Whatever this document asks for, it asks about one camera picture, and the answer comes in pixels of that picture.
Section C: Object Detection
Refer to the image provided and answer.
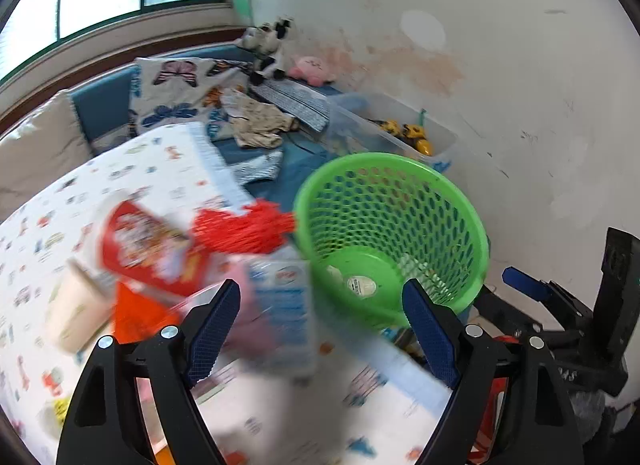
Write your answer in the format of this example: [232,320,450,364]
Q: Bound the orange snack wrapper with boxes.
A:
[113,281,181,345]

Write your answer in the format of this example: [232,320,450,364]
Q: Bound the pink Franzzi snack bag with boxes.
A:
[169,256,281,361]

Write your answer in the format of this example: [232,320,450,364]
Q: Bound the red snack cup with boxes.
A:
[86,192,210,297]

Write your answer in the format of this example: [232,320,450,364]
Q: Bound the blue white milk carton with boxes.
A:
[247,247,317,378]

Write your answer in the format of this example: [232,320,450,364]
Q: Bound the beige paper cup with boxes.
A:
[44,259,114,353]

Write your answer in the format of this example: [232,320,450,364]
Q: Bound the green plastic mesh basket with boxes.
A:
[293,152,489,329]

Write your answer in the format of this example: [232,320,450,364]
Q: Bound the yellow toy truck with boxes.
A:
[373,121,435,156]

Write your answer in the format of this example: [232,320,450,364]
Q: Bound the white sofa cushion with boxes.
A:
[0,90,92,219]

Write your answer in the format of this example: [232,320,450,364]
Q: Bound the clear plastic toy box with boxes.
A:
[323,92,457,174]

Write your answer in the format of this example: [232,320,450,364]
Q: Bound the beige crumpled cloth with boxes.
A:
[220,88,296,149]

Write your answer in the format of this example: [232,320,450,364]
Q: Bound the butterfly print pillow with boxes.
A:
[129,57,253,141]

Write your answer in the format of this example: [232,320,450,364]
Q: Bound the blue patterned folded blanket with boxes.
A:
[250,80,329,134]

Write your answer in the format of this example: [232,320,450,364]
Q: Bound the pink plush toy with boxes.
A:
[286,56,336,87]

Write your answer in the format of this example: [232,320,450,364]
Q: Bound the cow plush toy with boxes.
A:
[234,18,293,86]

